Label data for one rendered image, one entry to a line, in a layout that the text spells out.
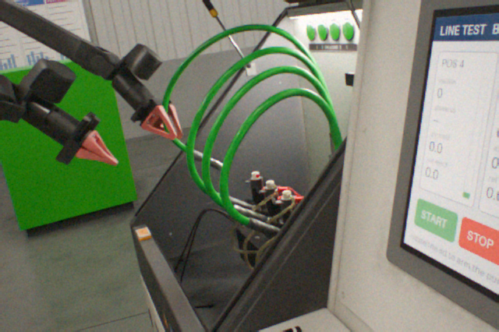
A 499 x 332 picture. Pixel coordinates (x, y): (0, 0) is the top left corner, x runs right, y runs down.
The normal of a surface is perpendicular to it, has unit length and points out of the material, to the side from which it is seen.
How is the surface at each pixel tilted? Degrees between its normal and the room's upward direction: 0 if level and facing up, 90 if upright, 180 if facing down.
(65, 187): 90
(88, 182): 90
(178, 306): 0
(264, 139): 90
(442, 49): 76
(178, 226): 90
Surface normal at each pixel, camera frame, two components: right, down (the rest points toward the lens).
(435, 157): -0.93, 0.00
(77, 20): 0.27, 0.23
